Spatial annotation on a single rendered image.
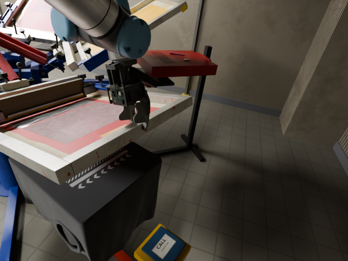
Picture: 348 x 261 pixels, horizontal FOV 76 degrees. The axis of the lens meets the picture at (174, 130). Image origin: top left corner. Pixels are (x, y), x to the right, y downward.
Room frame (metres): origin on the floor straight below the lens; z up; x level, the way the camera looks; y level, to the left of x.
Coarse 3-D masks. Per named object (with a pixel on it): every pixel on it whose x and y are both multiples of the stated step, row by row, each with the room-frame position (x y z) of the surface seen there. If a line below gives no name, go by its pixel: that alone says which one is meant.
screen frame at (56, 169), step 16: (160, 96) 0.87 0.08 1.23; (176, 96) 0.84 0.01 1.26; (160, 112) 0.66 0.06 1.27; (176, 112) 0.73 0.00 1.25; (128, 128) 0.54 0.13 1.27; (0, 144) 0.48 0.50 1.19; (16, 144) 0.47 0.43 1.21; (96, 144) 0.45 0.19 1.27; (112, 144) 0.47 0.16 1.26; (16, 160) 0.44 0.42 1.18; (32, 160) 0.38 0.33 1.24; (48, 160) 0.38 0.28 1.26; (64, 160) 0.38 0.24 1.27; (80, 160) 0.39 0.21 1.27; (96, 160) 0.42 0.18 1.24; (48, 176) 0.35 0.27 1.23; (64, 176) 0.34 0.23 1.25
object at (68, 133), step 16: (48, 112) 0.84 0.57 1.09; (16, 128) 0.67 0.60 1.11; (32, 128) 0.66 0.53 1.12; (48, 128) 0.65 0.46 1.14; (64, 128) 0.64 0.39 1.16; (80, 128) 0.64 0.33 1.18; (96, 128) 0.63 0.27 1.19; (112, 128) 0.62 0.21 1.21; (48, 144) 0.52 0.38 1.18; (64, 144) 0.52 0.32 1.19; (80, 144) 0.52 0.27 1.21
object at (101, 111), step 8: (72, 104) 0.95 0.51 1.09; (88, 104) 0.93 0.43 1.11; (96, 104) 0.92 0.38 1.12; (104, 104) 0.91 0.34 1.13; (112, 104) 0.90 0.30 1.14; (64, 112) 0.83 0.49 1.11; (72, 112) 0.82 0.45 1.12; (80, 112) 0.81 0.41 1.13; (88, 112) 0.81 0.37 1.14; (96, 112) 0.80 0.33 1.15; (104, 112) 0.79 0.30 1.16; (112, 112) 0.79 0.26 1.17; (120, 112) 0.78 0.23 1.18; (96, 120) 0.71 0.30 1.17; (104, 120) 0.71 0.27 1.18; (112, 120) 0.70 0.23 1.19; (120, 120) 0.70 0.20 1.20; (128, 120) 0.69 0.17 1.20
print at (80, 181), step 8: (120, 152) 0.80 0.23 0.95; (128, 152) 0.81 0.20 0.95; (104, 160) 0.74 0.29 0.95; (112, 160) 0.74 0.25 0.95; (120, 160) 0.75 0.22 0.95; (88, 168) 0.67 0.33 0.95; (96, 168) 0.68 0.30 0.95; (104, 168) 0.69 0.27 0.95; (112, 168) 0.69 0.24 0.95; (80, 176) 0.62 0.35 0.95; (88, 176) 0.63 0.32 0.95; (96, 176) 0.64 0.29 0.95; (72, 184) 0.58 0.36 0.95; (80, 184) 0.58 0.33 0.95; (88, 184) 0.59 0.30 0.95
